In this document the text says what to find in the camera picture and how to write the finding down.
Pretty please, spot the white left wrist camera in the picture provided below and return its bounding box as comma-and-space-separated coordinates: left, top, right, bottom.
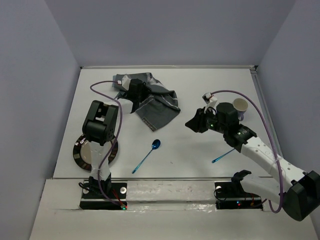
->
117, 75, 131, 91

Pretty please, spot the blue metal fork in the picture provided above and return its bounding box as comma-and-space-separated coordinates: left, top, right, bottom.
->
211, 148, 236, 164

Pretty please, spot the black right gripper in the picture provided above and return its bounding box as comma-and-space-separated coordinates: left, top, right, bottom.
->
184, 106, 227, 134

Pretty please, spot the blue metal spoon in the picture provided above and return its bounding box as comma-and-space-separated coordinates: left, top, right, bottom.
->
131, 139, 161, 174

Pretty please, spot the striped rim dinner plate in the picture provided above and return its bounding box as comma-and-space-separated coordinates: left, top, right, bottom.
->
72, 134, 119, 172

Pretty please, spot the aluminium mounting rail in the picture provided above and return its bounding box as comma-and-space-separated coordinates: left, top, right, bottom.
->
49, 176, 276, 183

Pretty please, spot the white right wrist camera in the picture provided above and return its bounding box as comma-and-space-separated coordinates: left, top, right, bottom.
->
202, 92, 218, 112

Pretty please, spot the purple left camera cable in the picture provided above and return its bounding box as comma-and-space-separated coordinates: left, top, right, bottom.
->
89, 79, 126, 210

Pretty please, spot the purple mug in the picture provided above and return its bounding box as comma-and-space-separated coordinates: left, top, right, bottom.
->
232, 98, 249, 121

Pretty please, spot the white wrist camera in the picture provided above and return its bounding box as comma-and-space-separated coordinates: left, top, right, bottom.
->
202, 92, 218, 112
117, 75, 131, 91

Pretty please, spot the aluminium table edge rail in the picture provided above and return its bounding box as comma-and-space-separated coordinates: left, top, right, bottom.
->
80, 65, 256, 70

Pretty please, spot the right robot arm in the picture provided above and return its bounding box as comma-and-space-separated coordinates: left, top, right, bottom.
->
185, 102, 320, 222

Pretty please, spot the grey cloth placemat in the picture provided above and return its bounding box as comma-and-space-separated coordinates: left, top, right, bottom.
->
113, 72, 181, 131

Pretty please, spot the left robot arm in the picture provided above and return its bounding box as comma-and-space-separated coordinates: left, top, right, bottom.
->
82, 78, 151, 199

